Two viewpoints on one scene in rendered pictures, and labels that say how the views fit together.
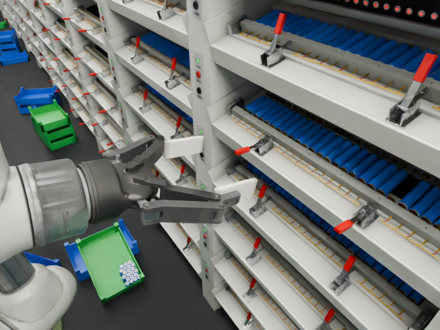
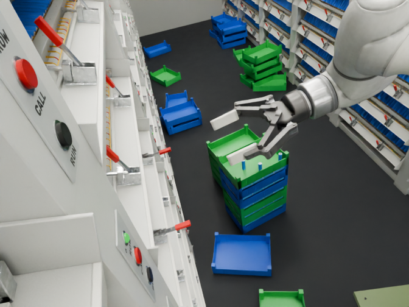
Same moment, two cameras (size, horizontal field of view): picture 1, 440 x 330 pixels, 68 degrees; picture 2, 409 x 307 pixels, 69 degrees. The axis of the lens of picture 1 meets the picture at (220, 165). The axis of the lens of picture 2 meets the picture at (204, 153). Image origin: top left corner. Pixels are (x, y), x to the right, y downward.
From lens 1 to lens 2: 93 cm
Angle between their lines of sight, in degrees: 97
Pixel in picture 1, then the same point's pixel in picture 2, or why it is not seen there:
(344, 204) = (146, 172)
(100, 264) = not seen: outside the picture
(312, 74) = (122, 148)
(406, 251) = (144, 144)
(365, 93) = (117, 120)
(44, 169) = (315, 80)
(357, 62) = not seen: hidden behind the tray
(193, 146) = (236, 156)
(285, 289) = not seen: hidden behind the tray
